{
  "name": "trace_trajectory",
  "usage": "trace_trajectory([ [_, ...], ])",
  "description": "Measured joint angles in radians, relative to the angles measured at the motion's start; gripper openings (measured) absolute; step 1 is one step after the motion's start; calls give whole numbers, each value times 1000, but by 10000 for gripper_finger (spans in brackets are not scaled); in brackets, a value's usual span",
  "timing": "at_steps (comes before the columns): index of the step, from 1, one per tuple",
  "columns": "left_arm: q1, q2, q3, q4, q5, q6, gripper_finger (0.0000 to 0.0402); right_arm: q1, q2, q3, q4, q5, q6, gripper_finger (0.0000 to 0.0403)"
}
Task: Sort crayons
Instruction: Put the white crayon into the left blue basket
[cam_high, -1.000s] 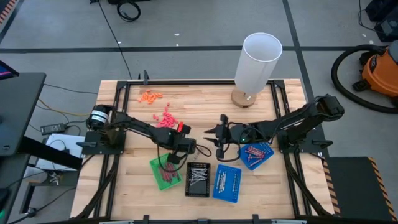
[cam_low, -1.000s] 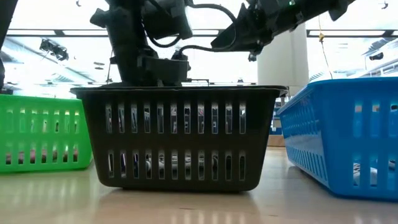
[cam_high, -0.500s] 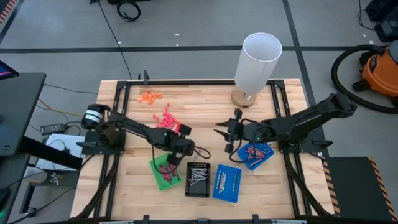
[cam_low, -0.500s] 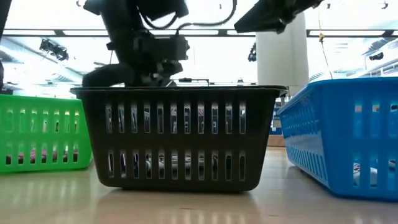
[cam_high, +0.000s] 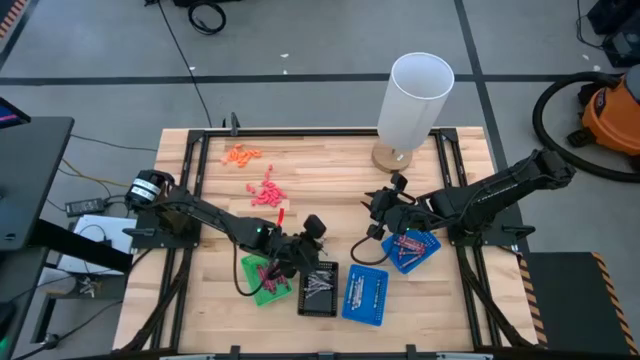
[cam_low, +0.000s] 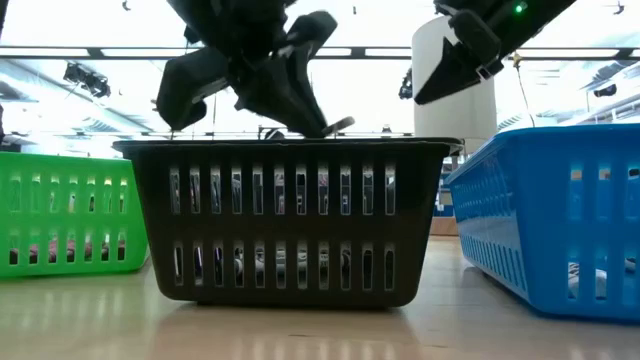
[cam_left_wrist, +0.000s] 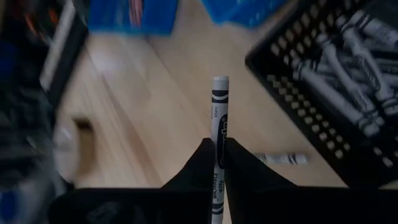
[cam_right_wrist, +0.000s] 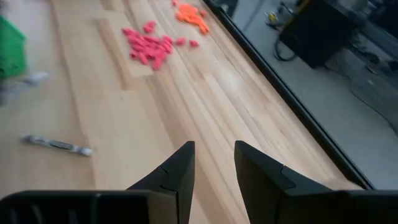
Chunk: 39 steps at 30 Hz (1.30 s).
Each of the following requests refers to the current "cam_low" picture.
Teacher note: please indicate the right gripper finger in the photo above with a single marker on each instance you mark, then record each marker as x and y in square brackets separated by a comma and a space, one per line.
[445, 75]

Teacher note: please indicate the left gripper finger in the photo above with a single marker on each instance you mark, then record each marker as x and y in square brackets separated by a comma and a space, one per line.
[260, 97]
[300, 105]

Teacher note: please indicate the white paper-wrapped crayon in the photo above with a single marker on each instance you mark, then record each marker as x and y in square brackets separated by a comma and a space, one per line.
[339, 125]

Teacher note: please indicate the black plastic basket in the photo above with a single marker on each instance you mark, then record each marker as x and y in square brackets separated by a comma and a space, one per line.
[285, 227]

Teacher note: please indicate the green plastic basket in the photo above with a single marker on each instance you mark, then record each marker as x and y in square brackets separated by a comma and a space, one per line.
[65, 215]

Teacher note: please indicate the grey paper-wrapped crayon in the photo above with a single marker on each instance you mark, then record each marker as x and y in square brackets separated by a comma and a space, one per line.
[575, 280]

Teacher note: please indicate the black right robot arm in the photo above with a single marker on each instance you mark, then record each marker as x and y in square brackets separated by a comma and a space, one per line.
[525, 17]

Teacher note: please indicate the small black background stand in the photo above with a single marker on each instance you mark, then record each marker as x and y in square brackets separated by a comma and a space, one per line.
[272, 134]

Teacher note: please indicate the black ceiling fixture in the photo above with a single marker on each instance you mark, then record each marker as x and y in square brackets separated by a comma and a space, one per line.
[87, 80]
[406, 85]
[605, 90]

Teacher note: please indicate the black overhead crossbar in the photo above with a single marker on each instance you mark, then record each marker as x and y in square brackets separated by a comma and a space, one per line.
[380, 52]

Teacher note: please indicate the blue plastic basket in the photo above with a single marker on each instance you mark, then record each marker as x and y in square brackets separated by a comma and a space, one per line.
[540, 200]

